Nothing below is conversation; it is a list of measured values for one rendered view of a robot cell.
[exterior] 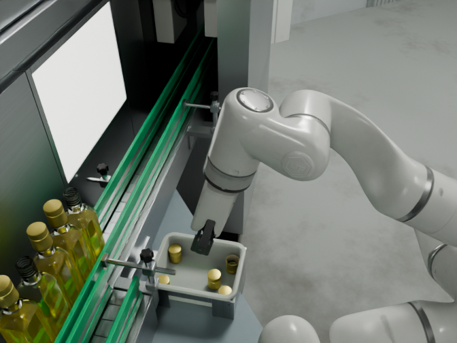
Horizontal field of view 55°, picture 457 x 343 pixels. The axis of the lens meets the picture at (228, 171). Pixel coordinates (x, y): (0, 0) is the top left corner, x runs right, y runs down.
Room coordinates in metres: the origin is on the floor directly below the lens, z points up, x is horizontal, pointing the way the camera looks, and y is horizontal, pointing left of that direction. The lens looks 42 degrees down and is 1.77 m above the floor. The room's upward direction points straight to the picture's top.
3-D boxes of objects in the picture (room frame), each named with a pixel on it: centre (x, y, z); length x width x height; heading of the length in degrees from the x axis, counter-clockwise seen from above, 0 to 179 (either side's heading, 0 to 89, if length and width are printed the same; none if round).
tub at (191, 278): (0.68, 0.08, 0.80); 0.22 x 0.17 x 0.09; 78
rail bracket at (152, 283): (0.59, 0.20, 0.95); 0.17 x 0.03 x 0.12; 78
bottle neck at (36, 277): (0.46, 0.35, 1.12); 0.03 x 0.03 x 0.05
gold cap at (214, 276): (0.66, 0.04, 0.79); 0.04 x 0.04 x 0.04
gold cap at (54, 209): (0.57, 0.33, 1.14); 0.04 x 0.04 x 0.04
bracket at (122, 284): (0.59, 0.22, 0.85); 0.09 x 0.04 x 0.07; 78
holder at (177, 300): (0.68, 0.10, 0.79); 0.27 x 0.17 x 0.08; 78
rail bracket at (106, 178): (0.86, 0.35, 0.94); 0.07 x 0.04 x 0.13; 78
